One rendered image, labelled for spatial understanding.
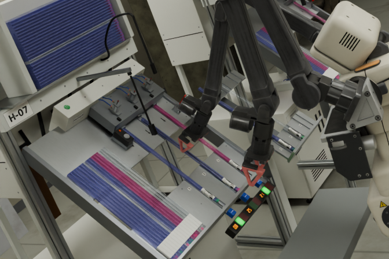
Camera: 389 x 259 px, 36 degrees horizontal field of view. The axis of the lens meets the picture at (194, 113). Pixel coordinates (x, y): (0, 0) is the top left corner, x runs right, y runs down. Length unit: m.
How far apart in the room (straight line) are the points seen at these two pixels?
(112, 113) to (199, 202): 0.50
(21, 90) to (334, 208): 1.26
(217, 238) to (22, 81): 1.16
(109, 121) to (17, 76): 0.40
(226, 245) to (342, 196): 0.71
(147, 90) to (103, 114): 0.26
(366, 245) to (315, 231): 0.95
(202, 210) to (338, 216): 0.51
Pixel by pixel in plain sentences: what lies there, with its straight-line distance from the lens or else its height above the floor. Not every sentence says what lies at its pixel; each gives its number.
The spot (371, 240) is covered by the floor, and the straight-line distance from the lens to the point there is 3.18.
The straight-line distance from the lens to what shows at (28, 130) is 2.47.
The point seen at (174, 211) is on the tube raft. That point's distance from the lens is 2.23.
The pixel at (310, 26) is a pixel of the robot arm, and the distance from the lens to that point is 2.03.
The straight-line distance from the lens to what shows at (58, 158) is 2.28.
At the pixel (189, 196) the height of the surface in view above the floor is 0.81.
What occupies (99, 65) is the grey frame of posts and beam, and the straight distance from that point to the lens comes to 2.53.
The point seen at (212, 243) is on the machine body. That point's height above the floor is 0.41.
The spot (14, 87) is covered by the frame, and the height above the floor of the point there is 1.43.
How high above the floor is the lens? 1.78
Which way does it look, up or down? 18 degrees down
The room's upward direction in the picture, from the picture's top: 21 degrees counter-clockwise
